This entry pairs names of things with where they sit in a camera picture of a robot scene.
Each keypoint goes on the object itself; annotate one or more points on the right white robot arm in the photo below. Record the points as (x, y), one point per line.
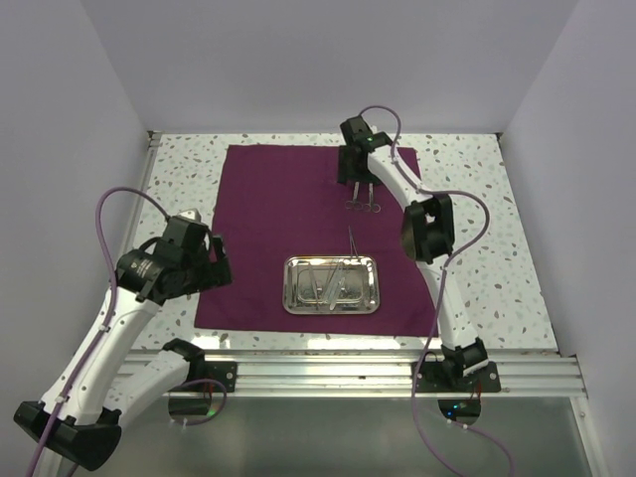
(427, 238)

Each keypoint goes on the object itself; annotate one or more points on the steel forceps in tray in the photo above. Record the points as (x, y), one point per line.
(317, 281)

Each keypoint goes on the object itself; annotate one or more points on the aluminium left rail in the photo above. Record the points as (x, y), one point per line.
(116, 216)

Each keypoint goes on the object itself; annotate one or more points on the steel scissors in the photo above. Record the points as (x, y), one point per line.
(371, 205)
(354, 203)

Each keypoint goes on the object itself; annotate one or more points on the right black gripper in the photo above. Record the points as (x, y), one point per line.
(346, 170)

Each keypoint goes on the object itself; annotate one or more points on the steel instrument tray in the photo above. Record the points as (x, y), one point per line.
(359, 292)

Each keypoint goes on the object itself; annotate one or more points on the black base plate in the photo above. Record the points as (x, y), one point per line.
(218, 375)
(433, 376)

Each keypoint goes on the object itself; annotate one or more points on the aluminium rail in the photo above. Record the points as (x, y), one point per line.
(116, 216)
(388, 374)

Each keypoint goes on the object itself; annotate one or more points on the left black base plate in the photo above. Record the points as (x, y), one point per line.
(218, 375)

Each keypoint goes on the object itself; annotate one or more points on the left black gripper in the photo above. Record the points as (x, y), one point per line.
(217, 272)

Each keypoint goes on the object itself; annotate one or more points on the purple cloth wrap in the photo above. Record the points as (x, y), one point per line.
(276, 202)

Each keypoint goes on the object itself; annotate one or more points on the steel hemostat clamp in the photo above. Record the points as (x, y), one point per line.
(353, 246)

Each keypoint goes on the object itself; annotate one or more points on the aluminium front rail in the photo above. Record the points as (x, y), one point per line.
(388, 374)

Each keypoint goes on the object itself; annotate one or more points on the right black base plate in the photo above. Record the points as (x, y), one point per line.
(433, 376)

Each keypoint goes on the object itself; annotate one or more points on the steel tweezers in tray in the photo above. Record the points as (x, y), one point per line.
(332, 283)

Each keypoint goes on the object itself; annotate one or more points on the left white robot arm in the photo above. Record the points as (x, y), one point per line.
(82, 415)

